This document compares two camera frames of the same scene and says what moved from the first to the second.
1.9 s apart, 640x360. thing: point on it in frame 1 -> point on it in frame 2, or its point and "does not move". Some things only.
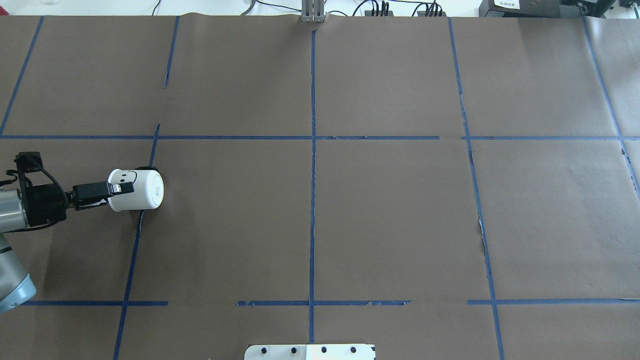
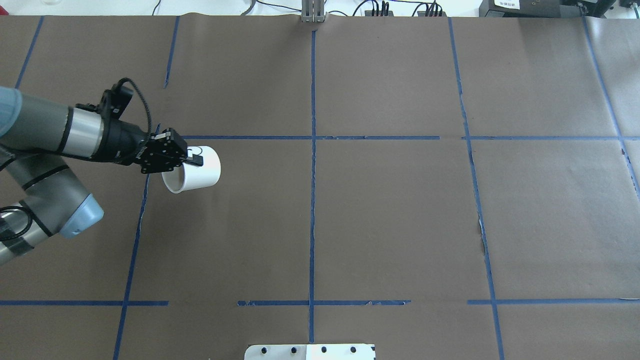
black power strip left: x=369 y=13 does not move
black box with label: x=544 y=8 does not move
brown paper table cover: x=443 y=187 does not move
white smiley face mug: x=148 y=192 -> x=190 y=177
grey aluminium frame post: x=312 y=11 does not move
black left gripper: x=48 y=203 -> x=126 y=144
